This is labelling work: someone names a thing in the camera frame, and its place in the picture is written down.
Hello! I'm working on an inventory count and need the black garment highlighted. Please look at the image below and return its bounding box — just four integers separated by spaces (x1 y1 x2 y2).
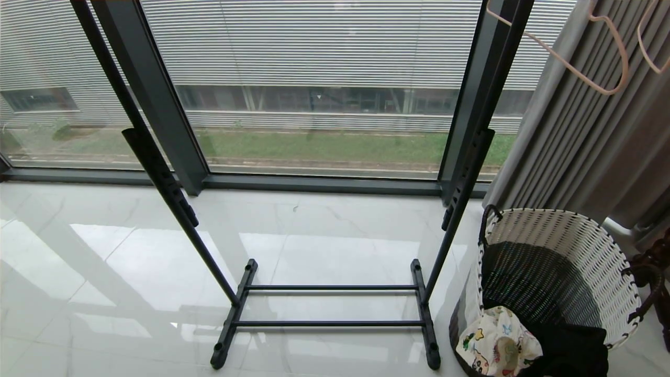
516 309 609 377

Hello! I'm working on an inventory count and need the white laundry basket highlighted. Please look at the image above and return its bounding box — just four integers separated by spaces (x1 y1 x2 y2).
474 204 643 377

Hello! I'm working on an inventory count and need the black clothes rack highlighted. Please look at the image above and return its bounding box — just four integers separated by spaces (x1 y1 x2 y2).
71 0 535 371

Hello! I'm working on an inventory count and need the beige curtain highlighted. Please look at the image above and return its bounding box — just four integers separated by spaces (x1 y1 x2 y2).
483 0 670 247

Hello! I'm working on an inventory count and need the window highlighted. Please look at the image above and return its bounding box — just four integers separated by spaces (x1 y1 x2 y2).
0 0 576 198

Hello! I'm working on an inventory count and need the pink clothes hanger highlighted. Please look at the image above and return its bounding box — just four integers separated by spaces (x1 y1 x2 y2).
486 0 630 96
636 0 670 75

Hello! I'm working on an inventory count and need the cream printed garment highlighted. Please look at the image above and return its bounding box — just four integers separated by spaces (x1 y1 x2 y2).
449 272 543 377

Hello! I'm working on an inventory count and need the dark brown wooden stand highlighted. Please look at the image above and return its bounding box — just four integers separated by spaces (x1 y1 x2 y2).
622 228 670 352

